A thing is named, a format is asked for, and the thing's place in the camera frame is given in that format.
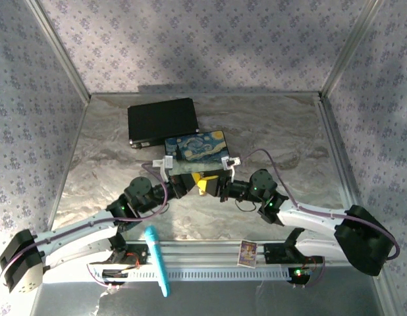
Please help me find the yellow padlock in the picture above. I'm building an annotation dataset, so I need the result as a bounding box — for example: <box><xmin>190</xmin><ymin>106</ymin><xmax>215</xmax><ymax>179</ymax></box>
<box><xmin>194</xmin><ymin>172</ymin><xmax>221</xmax><ymax>198</ymax></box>

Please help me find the starry night print box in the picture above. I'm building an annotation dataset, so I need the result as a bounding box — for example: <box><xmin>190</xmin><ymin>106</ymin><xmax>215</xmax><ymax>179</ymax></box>
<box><xmin>163</xmin><ymin>130</ymin><xmax>232</xmax><ymax>174</ymax></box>

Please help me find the black rectangular case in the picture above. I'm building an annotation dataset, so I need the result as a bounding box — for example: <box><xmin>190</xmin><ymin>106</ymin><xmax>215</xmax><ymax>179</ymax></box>
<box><xmin>127</xmin><ymin>97</ymin><xmax>201</xmax><ymax>150</ymax></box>

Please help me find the turquoise marker pen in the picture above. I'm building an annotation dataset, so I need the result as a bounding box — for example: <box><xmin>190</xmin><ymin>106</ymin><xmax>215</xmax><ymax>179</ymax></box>
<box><xmin>144</xmin><ymin>225</ymin><xmax>172</xmax><ymax>298</ymax></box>

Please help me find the small picture card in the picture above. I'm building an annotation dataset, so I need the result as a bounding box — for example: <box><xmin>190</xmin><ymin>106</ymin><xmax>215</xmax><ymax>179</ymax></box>
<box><xmin>236</xmin><ymin>240</ymin><xmax>258</xmax><ymax>269</ymax></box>

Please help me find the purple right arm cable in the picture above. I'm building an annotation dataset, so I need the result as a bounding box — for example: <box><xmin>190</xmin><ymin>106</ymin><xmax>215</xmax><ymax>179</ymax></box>
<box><xmin>240</xmin><ymin>148</ymin><xmax>401</xmax><ymax>261</ymax></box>

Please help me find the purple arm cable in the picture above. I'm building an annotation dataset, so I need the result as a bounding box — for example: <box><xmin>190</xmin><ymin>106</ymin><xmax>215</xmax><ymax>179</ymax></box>
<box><xmin>0</xmin><ymin>161</ymin><xmax>170</xmax><ymax>284</ymax></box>
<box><xmin>240</xmin><ymin>148</ymin><xmax>401</xmax><ymax>261</ymax></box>

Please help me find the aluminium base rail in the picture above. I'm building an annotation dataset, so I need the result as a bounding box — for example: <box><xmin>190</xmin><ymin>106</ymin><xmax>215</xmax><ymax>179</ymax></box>
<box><xmin>123</xmin><ymin>239</ymin><xmax>354</xmax><ymax>266</ymax></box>

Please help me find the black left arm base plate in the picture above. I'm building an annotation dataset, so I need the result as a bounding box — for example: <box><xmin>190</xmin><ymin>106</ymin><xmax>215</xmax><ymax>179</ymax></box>
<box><xmin>87</xmin><ymin>242</ymin><xmax>149</xmax><ymax>284</ymax></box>

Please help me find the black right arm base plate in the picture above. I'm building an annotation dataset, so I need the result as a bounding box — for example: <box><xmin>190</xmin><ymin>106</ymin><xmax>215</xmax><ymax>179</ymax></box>
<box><xmin>263</xmin><ymin>242</ymin><xmax>325</xmax><ymax>288</ymax></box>

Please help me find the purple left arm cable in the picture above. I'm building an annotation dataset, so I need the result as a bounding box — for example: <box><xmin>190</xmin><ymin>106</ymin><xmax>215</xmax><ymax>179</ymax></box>
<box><xmin>0</xmin><ymin>161</ymin><xmax>170</xmax><ymax>284</ymax></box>

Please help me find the aluminium side rail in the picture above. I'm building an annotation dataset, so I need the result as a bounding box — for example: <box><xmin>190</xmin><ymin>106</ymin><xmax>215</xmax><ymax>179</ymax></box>
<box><xmin>41</xmin><ymin>95</ymin><xmax>92</xmax><ymax>243</ymax></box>
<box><xmin>317</xmin><ymin>92</ymin><xmax>364</xmax><ymax>215</ymax></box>

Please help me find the white slotted cable duct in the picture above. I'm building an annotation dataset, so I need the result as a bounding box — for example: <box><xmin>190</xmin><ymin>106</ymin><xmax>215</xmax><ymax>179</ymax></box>
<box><xmin>92</xmin><ymin>265</ymin><xmax>315</xmax><ymax>284</ymax></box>

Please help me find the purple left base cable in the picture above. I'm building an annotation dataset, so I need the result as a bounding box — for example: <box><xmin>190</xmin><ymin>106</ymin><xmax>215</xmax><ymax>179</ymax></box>
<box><xmin>86</xmin><ymin>262</ymin><xmax>126</xmax><ymax>293</ymax></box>

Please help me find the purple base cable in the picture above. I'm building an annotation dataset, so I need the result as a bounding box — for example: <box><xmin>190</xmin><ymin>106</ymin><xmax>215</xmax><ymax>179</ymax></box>
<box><xmin>290</xmin><ymin>258</ymin><xmax>325</xmax><ymax>291</ymax></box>
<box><xmin>86</xmin><ymin>262</ymin><xmax>126</xmax><ymax>293</ymax></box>

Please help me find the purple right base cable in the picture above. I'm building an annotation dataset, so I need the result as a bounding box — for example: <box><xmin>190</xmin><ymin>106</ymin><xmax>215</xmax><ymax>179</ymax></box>
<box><xmin>290</xmin><ymin>258</ymin><xmax>325</xmax><ymax>291</ymax></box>

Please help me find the aluminium frame post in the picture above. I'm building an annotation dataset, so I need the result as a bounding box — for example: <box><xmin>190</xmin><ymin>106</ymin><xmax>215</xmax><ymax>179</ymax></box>
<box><xmin>320</xmin><ymin>0</ymin><xmax>387</xmax><ymax>98</ymax></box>
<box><xmin>24</xmin><ymin>0</ymin><xmax>92</xmax><ymax>101</ymax></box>

